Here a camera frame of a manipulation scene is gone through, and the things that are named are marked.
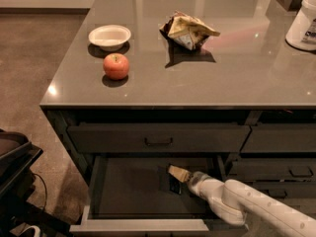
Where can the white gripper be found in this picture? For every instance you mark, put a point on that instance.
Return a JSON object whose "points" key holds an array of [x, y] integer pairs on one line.
{"points": [[197, 182]]}

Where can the blue rxbar wrapper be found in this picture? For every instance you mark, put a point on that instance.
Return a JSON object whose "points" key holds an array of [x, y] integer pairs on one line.
{"points": [[175, 186]]}

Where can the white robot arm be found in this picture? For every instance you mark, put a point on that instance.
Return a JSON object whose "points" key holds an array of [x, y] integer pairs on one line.
{"points": [[232, 201]]}

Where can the open middle drawer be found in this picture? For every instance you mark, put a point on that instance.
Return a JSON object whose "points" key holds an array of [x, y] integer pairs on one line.
{"points": [[130, 197]]}

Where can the right middle drawer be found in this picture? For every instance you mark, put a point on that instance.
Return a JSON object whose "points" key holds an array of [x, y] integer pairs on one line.
{"points": [[275, 169]]}

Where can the right bottom drawer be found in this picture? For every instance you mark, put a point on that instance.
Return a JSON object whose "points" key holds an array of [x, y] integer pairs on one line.
{"points": [[287, 189]]}

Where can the closed top drawer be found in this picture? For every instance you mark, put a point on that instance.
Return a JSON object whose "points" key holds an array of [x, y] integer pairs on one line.
{"points": [[129, 137]]}

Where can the right top drawer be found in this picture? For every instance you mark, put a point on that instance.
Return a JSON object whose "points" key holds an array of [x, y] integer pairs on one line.
{"points": [[281, 138]]}

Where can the red apple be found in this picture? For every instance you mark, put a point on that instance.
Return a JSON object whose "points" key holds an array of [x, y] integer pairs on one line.
{"points": [[116, 66]]}

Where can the crumpled chip bag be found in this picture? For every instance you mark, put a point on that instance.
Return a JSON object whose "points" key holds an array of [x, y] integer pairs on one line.
{"points": [[187, 31]]}

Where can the white paper bowl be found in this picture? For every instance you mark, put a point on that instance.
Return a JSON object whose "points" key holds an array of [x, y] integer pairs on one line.
{"points": [[109, 37]]}

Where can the black cart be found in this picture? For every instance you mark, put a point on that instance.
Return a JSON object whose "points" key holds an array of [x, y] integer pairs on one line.
{"points": [[17, 155]]}

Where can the white plastic jar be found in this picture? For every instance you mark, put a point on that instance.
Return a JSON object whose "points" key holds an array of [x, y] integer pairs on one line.
{"points": [[302, 33]]}

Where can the dark top drawer handle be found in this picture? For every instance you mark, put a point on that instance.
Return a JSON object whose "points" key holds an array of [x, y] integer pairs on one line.
{"points": [[153, 142]]}

